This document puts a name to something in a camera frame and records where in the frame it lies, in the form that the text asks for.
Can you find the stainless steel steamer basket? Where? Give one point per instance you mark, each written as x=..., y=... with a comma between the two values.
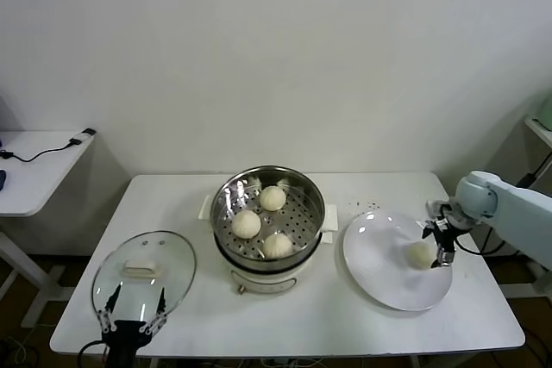
x=310, y=204

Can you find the white side table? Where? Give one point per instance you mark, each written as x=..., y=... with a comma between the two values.
x=43, y=178

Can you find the white round plate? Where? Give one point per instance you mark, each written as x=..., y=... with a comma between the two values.
x=379, y=264

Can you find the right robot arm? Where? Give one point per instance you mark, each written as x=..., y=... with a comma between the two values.
x=517, y=208

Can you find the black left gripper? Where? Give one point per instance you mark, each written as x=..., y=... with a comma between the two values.
x=125, y=338

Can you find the white electric cooking pot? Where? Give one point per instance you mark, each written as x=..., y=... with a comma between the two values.
x=267, y=282

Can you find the blue small device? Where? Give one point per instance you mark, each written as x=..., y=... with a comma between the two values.
x=2, y=179

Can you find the pale green container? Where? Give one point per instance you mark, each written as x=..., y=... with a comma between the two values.
x=547, y=114

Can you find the white steamed baozi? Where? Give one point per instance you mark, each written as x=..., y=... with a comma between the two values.
x=277, y=245
x=420, y=254
x=271, y=197
x=246, y=223

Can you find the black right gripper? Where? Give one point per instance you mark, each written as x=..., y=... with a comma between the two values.
x=446, y=234

